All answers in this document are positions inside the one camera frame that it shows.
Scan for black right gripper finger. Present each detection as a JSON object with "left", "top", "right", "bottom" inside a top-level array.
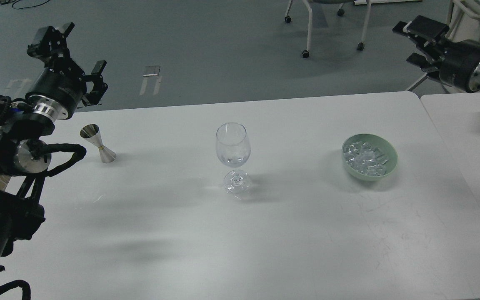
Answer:
[
  {"left": 392, "top": 15, "right": 450, "bottom": 50},
  {"left": 406, "top": 52, "right": 445, "bottom": 83}
]

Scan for pile of ice cubes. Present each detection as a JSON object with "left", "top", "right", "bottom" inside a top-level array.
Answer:
[{"left": 342, "top": 140, "right": 389, "bottom": 177}]

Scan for white rolling chair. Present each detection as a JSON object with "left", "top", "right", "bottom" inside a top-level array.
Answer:
[{"left": 283, "top": 0, "right": 374, "bottom": 59}]

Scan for clear wine glass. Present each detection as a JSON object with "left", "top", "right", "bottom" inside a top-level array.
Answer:
[{"left": 215, "top": 122, "right": 251, "bottom": 194}]

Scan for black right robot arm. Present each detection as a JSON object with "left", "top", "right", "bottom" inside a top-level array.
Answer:
[{"left": 392, "top": 15, "right": 480, "bottom": 93}]

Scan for black floor cables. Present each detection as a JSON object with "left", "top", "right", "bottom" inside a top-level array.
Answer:
[{"left": 0, "top": 0, "right": 53, "bottom": 18}]

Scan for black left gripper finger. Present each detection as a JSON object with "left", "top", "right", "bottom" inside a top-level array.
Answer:
[
  {"left": 82, "top": 60, "right": 108, "bottom": 106},
  {"left": 27, "top": 22, "right": 76, "bottom": 73}
]

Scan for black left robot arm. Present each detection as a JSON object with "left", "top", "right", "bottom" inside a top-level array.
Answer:
[{"left": 0, "top": 22, "right": 108, "bottom": 300}]

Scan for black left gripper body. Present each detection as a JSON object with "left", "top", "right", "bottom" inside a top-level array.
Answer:
[{"left": 25, "top": 68, "right": 85, "bottom": 121}]

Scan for white office chair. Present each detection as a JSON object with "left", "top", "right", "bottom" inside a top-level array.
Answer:
[{"left": 407, "top": 0, "right": 480, "bottom": 93}]

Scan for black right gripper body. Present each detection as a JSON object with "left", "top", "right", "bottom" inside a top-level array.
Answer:
[{"left": 440, "top": 40, "right": 480, "bottom": 93}]

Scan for steel double jigger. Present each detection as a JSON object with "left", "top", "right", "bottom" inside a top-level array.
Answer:
[{"left": 80, "top": 124, "right": 117, "bottom": 164}]

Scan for green bowl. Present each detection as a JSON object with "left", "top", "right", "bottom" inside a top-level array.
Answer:
[{"left": 341, "top": 133, "right": 399, "bottom": 182}]

